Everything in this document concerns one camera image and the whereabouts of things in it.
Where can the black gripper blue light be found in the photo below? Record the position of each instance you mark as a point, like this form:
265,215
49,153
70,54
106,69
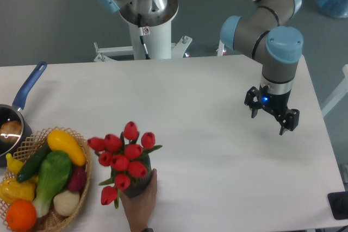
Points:
273,98

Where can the red tulip bouquet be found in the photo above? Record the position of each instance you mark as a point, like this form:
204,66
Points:
122,154

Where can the dark ribbed vase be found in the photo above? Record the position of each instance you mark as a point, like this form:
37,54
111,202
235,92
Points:
138,185

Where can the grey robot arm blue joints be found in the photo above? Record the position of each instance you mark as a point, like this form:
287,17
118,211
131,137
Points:
263,37

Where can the bare human hand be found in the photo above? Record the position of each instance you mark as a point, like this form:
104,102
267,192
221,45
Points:
139,209

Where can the black device at table edge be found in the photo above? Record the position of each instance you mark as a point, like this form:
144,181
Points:
338,204

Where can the purple red onion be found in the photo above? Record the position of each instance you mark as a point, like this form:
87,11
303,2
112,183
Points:
78,180

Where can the yellow squash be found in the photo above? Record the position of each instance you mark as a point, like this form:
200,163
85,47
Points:
59,140

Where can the green bok choy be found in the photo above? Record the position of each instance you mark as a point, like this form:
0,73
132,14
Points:
54,173

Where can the white garlic bulb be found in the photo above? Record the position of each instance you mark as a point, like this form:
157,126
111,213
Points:
66,202

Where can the green cucumber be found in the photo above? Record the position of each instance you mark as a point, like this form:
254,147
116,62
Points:
32,165

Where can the fried food in pan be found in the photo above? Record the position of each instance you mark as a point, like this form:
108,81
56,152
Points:
11,131

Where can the small yellow banana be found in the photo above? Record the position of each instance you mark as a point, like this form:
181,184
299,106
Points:
13,165

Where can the yellow bell pepper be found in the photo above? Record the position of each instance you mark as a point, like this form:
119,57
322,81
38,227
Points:
11,191

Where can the orange fruit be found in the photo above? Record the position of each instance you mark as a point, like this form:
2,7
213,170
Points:
21,216

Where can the white frame at right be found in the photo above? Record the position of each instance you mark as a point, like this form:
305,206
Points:
336,95

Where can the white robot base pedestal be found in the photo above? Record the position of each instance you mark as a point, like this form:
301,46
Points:
150,29

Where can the blue handled saucepan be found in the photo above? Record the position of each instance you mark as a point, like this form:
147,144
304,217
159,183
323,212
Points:
13,112

